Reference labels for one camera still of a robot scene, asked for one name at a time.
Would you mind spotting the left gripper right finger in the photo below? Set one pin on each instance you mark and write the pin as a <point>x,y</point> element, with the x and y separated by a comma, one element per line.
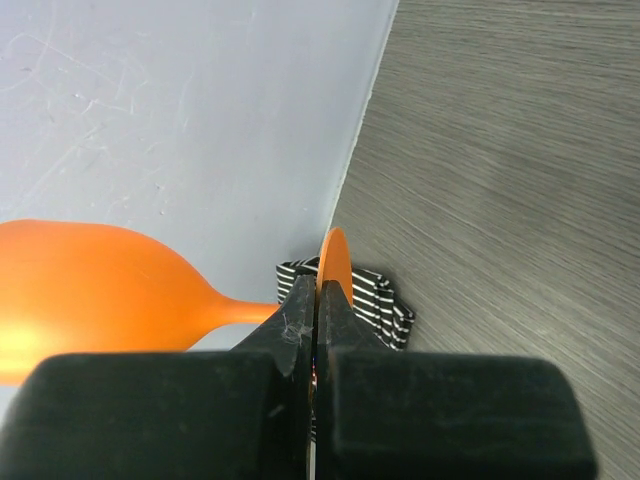
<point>384,414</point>

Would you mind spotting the orange wine glass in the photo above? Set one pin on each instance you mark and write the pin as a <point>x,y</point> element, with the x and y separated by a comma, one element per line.
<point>69,287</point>

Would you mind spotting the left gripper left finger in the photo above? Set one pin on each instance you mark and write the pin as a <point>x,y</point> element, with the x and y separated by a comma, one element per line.
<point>237,414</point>

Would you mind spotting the striped black white cloth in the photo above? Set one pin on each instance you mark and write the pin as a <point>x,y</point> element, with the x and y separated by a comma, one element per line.
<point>375,301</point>

